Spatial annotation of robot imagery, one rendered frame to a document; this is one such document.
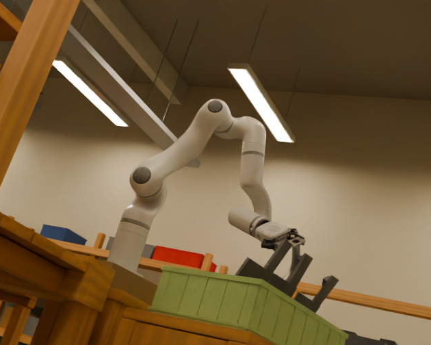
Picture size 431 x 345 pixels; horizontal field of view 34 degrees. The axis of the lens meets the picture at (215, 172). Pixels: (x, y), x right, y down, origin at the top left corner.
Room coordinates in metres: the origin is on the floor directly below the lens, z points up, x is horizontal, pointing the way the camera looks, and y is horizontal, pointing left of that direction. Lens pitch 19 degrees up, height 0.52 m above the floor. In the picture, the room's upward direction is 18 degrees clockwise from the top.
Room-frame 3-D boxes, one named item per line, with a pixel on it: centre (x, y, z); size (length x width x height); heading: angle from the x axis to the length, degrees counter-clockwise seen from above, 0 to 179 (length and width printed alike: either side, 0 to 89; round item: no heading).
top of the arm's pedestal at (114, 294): (2.66, 0.23, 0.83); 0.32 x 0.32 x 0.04; 57
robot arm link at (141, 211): (2.69, 0.23, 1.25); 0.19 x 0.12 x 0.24; 165
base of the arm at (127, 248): (2.66, 0.23, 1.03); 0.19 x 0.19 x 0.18
